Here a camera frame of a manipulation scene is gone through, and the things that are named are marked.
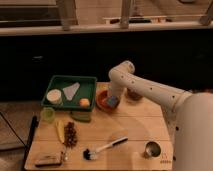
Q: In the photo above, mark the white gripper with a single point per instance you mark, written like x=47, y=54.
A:
x=114, y=89

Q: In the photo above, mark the blue sponge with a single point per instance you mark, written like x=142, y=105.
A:
x=112, y=101

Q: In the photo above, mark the red bowl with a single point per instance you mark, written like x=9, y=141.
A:
x=101, y=98

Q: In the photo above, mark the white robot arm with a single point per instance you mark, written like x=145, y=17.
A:
x=193, y=147

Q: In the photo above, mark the dark brown bowl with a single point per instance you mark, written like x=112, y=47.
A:
x=133, y=95

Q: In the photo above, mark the green plastic tray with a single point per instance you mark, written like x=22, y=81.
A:
x=86, y=90

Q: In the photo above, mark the orange toy fruit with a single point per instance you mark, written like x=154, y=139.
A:
x=84, y=102

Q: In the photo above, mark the green toy vegetable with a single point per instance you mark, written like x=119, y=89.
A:
x=80, y=117

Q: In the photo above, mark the white triangular cloth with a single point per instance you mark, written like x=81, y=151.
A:
x=70, y=91

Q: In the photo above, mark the toy grape bunch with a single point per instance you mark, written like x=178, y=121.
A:
x=70, y=135

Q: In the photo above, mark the silver metal cup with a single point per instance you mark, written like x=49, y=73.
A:
x=152, y=149

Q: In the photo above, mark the yellow toy banana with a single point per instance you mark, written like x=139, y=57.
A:
x=60, y=130

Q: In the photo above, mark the green plastic cup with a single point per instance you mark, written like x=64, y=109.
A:
x=47, y=114

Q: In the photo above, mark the brown rectangular block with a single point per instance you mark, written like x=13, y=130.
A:
x=48, y=160

